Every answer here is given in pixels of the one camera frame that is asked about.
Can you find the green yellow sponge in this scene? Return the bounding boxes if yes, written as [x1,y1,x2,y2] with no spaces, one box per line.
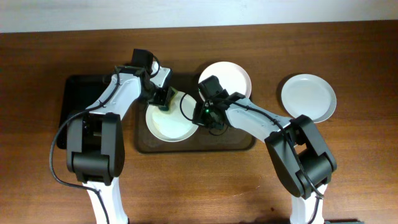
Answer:
[158,86,178,111]

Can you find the white plate bottom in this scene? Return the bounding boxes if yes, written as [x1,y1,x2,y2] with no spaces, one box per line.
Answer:
[146,91,198,142]

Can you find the white plate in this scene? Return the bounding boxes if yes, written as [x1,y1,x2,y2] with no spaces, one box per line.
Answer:
[146,91,198,142]
[198,62,252,98]
[280,73,337,123]

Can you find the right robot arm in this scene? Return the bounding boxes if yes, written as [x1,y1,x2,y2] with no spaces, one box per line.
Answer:
[193,75,337,223]

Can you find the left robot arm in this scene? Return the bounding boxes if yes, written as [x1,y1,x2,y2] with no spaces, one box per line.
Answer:
[67,49,175,223]

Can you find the brown serving tray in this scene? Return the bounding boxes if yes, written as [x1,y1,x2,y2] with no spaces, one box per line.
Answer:
[133,103,256,154]

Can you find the black rectangular tray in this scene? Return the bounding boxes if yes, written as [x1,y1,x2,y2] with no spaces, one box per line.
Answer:
[57,75,111,149]

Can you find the white plate top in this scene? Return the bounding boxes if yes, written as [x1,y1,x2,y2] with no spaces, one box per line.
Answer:
[198,62,252,98]

